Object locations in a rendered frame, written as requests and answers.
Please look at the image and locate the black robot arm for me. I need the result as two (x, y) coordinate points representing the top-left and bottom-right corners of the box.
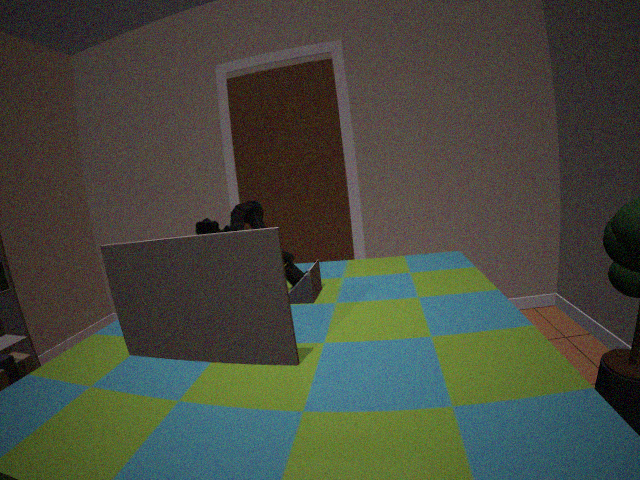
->
(219, 201), (307, 289)

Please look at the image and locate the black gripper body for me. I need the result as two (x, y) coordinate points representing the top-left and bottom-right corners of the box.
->
(196, 221), (220, 234)

